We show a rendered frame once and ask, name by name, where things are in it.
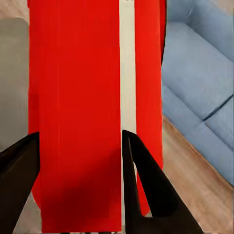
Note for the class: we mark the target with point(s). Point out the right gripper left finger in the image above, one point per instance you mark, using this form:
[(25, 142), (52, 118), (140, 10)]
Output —
[(19, 169)]

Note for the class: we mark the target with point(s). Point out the radio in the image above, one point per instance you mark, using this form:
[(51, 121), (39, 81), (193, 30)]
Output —
[(94, 71)]

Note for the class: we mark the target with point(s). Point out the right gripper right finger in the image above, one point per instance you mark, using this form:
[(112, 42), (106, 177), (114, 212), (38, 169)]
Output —
[(170, 215)]

